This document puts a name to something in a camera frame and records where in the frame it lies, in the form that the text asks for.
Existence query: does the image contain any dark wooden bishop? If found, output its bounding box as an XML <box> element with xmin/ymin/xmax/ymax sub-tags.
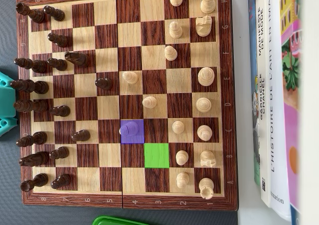
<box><xmin>15</xmin><ymin>131</ymin><xmax>48</xmax><ymax>147</ymax></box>
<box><xmin>13</xmin><ymin>57</ymin><xmax>48</xmax><ymax>74</ymax></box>

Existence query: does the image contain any white blurred upright panel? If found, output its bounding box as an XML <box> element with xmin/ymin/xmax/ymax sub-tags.
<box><xmin>299</xmin><ymin>0</ymin><xmax>319</xmax><ymax>225</ymax></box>

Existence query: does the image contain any dark wooden king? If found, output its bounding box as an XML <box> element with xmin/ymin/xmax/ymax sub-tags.
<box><xmin>9</xmin><ymin>79</ymin><xmax>49</xmax><ymax>94</ymax></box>

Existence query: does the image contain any thin blue-spine book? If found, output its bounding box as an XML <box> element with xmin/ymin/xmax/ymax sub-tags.
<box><xmin>247</xmin><ymin>0</ymin><xmax>261</xmax><ymax>186</ymax></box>

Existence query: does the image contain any colourful pink illustrated book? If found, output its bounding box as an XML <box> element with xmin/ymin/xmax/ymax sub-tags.
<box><xmin>278</xmin><ymin>0</ymin><xmax>304</xmax><ymax>215</ymax></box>

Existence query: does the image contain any light wooden rook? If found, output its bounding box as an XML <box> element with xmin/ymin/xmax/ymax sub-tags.
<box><xmin>200</xmin><ymin>0</ymin><xmax>216</xmax><ymax>14</ymax></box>
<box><xmin>198</xmin><ymin>177</ymin><xmax>215</xmax><ymax>200</ymax></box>

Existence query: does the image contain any light wooden king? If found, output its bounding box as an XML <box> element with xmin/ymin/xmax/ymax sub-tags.
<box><xmin>197</xmin><ymin>67</ymin><xmax>215</xmax><ymax>87</ymax></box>

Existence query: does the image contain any light wooden bishop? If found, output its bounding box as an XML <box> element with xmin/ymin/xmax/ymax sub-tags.
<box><xmin>196</xmin><ymin>124</ymin><xmax>213</xmax><ymax>141</ymax></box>

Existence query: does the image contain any dark wooden knight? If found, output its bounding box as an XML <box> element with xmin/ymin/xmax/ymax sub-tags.
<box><xmin>64</xmin><ymin>51</ymin><xmax>90</xmax><ymax>68</ymax></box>
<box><xmin>18</xmin><ymin>151</ymin><xmax>50</xmax><ymax>167</ymax></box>

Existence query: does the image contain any dark wooden queen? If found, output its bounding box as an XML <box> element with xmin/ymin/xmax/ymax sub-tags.
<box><xmin>12</xmin><ymin>99</ymin><xmax>48</xmax><ymax>113</ymax></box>

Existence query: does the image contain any moved light pawn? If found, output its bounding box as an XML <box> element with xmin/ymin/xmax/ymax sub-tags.
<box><xmin>119</xmin><ymin>121</ymin><xmax>140</xmax><ymax>136</ymax></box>

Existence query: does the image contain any dark wooden rook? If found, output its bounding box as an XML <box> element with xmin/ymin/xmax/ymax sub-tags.
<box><xmin>20</xmin><ymin>173</ymin><xmax>49</xmax><ymax>192</ymax></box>
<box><xmin>15</xmin><ymin>2</ymin><xmax>47</xmax><ymax>24</ymax></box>

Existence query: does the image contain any Gabrielle Chanel white book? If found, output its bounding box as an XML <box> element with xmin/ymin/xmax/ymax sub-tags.
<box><xmin>254</xmin><ymin>0</ymin><xmax>272</xmax><ymax>208</ymax></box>

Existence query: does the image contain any wooden folding chessboard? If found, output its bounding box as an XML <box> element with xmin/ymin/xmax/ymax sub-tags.
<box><xmin>15</xmin><ymin>0</ymin><xmax>239</xmax><ymax>212</ymax></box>

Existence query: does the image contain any green plastic lid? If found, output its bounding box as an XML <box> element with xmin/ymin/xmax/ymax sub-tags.
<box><xmin>92</xmin><ymin>215</ymin><xmax>150</xmax><ymax>225</ymax></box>

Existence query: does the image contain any dark blue book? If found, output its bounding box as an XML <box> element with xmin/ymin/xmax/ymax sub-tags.
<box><xmin>290</xmin><ymin>204</ymin><xmax>301</xmax><ymax>225</ymax></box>

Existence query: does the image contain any light wooden queen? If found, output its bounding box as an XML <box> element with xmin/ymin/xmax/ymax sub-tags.
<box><xmin>195</xmin><ymin>97</ymin><xmax>212</xmax><ymax>113</ymax></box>

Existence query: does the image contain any light wooden knight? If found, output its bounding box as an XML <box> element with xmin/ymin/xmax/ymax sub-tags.
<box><xmin>199</xmin><ymin>149</ymin><xmax>216</xmax><ymax>168</ymax></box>
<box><xmin>195</xmin><ymin>14</ymin><xmax>213</xmax><ymax>37</ymax></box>

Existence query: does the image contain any white art history book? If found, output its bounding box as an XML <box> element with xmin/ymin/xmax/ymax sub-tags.
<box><xmin>267</xmin><ymin>0</ymin><xmax>293</xmax><ymax>223</ymax></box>

